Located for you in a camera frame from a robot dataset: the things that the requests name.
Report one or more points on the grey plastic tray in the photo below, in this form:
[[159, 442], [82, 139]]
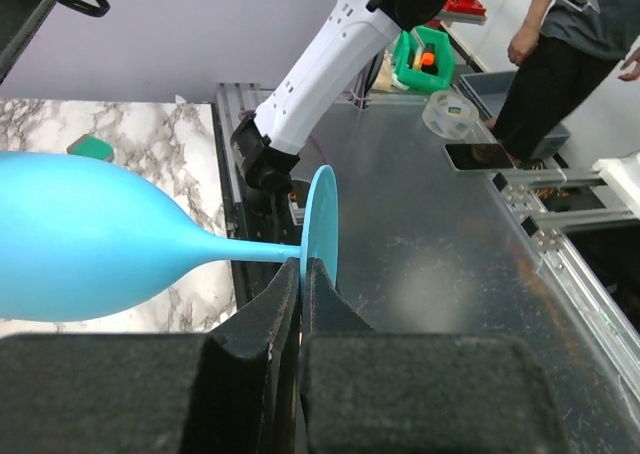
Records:
[[488, 91]]

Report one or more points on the clear tape roll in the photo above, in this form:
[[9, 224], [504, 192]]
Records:
[[449, 115]]

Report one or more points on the aluminium frame rail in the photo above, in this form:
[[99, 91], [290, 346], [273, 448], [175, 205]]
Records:
[[591, 250]]

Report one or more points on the blue wine glass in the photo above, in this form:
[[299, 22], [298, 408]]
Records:
[[82, 238]]

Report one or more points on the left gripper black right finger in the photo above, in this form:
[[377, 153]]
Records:
[[363, 391]]

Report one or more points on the black smartphone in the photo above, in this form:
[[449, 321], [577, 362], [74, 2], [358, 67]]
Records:
[[480, 156]]

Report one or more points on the teal green cube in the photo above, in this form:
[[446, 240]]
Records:
[[91, 147]]

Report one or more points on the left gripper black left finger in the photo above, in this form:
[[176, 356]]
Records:
[[232, 390]]

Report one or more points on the green storage bin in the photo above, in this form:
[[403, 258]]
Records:
[[423, 60]]

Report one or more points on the person in dark clothes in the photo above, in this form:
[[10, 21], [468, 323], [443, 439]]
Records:
[[562, 55]]

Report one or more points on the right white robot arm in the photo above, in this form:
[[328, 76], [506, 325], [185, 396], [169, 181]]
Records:
[[267, 143]]

